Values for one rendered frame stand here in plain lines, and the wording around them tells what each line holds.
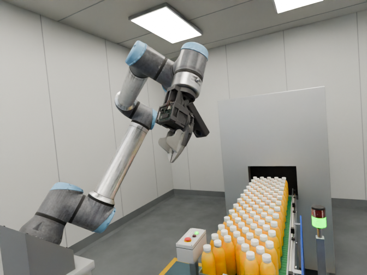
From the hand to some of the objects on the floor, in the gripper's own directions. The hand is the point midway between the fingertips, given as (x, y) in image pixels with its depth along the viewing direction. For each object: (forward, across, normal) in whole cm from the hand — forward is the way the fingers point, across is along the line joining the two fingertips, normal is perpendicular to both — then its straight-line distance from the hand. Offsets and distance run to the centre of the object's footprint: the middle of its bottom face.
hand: (173, 159), depth 64 cm
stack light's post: (+104, -5, +154) cm, 186 cm away
